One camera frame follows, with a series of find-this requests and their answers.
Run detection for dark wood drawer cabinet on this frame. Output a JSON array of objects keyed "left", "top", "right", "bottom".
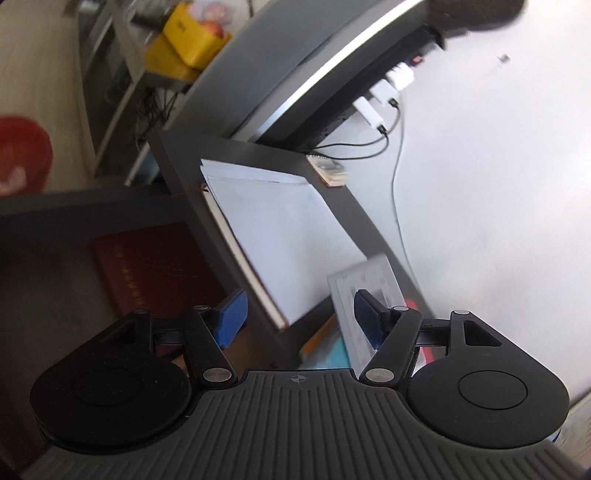
[{"left": 148, "top": 127, "right": 432, "bottom": 370}]

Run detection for large dark wood drawer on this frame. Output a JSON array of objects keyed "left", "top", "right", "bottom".
[{"left": 0, "top": 185, "right": 289, "bottom": 476}]

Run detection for black power strip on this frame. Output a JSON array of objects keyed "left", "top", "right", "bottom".
[{"left": 259, "top": 23, "right": 446, "bottom": 153}]

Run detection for orange booklet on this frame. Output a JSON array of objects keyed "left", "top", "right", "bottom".
[{"left": 298, "top": 315, "right": 338, "bottom": 361}]

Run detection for metal side table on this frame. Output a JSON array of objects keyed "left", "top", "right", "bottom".
[{"left": 76, "top": 0, "right": 197, "bottom": 185}]

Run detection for red trash bin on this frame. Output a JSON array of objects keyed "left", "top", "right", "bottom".
[{"left": 0, "top": 116, "right": 54, "bottom": 197}]

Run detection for dark red book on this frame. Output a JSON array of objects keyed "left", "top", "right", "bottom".
[{"left": 92, "top": 222, "right": 232, "bottom": 325}]

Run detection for tangle of black cables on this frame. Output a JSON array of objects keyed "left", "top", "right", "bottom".
[{"left": 133, "top": 87, "right": 182, "bottom": 140}]

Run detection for white barcode box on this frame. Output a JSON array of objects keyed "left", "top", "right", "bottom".
[{"left": 327, "top": 253, "right": 432, "bottom": 370}]

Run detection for thin white cable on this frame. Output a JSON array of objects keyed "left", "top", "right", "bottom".
[{"left": 390, "top": 104, "right": 419, "bottom": 280}]

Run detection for red apple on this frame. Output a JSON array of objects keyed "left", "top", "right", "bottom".
[{"left": 198, "top": 19, "right": 232, "bottom": 41}]

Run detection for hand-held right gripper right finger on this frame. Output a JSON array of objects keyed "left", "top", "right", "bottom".
[{"left": 353, "top": 288, "right": 504, "bottom": 386}]

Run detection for yellow plastic basket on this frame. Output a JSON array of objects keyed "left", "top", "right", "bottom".
[{"left": 145, "top": 2, "right": 232, "bottom": 81}]

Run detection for small spiral notepad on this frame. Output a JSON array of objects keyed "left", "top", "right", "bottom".
[{"left": 305, "top": 154, "right": 348, "bottom": 188}]

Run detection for white charger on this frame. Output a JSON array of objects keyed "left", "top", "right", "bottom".
[
  {"left": 353, "top": 100, "right": 387, "bottom": 131},
  {"left": 388, "top": 62, "right": 414, "bottom": 89},
  {"left": 373, "top": 80, "right": 400, "bottom": 107}
]

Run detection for brown notebook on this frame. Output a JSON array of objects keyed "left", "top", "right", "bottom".
[{"left": 199, "top": 158, "right": 370, "bottom": 330}]

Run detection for black charger cable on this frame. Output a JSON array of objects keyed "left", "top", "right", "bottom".
[
  {"left": 316, "top": 100, "right": 402, "bottom": 151},
  {"left": 314, "top": 126, "right": 389, "bottom": 160}
]

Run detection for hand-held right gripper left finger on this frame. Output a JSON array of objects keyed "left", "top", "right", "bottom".
[{"left": 99, "top": 288, "right": 250, "bottom": 386}]

